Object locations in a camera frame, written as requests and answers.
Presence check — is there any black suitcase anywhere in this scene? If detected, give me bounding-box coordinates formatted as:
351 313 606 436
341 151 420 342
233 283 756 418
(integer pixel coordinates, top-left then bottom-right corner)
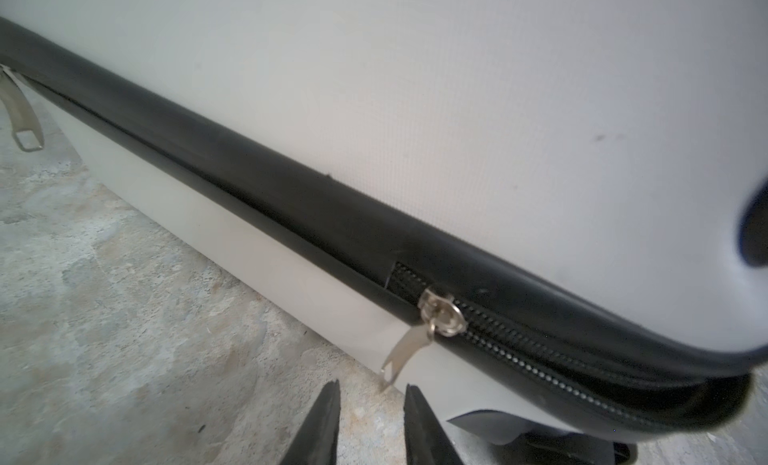
1 0 767 464

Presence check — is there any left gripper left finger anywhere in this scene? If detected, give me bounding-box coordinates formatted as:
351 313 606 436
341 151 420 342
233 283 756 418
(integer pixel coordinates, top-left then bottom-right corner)
280 380 341 465

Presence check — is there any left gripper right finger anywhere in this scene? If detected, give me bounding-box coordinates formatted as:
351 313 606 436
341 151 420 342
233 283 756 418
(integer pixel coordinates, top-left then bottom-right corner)
404 385 464 465

